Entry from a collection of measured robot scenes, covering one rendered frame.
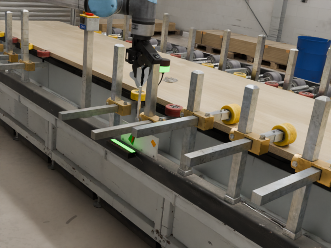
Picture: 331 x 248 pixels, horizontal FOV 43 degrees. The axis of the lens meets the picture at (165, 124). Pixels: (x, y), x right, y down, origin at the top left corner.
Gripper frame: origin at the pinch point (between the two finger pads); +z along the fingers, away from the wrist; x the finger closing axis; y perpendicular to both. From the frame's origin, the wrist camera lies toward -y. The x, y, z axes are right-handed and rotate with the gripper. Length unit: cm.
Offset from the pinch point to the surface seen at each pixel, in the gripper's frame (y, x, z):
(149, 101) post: 0.2, -5.9, 7.5
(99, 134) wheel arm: -3.6, 21.1, 15.9
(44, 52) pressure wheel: 119, -18, 13
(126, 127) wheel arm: -3.7, 8.6, 15.2
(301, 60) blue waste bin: 229, -526, 72
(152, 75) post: 0.2, -6.0, -3.9
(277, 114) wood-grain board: -29, -57, 11
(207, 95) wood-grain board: 6, -49, 11
